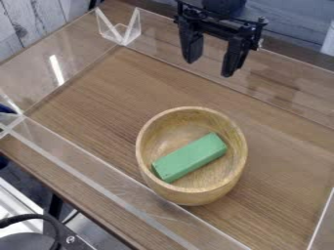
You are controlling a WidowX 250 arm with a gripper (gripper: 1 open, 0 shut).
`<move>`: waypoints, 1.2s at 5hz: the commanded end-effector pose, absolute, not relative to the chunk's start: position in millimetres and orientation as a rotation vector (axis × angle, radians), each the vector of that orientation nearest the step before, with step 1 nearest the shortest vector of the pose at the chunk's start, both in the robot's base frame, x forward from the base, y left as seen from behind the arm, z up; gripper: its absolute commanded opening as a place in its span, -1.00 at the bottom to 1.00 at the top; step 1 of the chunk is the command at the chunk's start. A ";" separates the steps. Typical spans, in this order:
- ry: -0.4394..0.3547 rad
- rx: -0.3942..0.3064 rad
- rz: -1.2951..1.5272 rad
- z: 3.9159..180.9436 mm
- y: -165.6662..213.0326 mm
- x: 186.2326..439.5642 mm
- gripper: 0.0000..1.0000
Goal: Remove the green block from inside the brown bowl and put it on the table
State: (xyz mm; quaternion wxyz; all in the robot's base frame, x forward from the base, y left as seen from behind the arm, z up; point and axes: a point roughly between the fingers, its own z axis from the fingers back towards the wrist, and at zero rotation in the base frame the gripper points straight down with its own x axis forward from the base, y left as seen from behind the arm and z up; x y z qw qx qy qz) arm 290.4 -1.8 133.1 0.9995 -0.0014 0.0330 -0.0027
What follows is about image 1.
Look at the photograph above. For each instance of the clear acrylic corner bracket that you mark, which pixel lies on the clear acrylic corner bracket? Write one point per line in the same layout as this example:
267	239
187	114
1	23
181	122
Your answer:
121	34

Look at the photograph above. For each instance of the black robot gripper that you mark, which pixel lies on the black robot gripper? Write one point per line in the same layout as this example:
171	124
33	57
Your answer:
224	19

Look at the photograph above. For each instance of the black metal bracket with screw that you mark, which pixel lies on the black metal bracket with screw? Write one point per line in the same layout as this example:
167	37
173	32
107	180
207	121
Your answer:
68	239

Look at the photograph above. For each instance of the green rectangular block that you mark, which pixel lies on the green rectangular block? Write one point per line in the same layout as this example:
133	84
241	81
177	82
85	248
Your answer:
185	159

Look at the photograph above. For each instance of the black table leg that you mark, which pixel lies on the black table leg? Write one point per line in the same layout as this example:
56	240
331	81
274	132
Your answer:
54	206

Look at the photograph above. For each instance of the clear acrylic front wall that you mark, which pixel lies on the clear acrylic front wall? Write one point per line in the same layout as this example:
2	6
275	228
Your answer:
113	199

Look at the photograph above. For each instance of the brown wooden bowl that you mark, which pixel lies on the brown wooden bowl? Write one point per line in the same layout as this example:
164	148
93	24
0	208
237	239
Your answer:
169	130

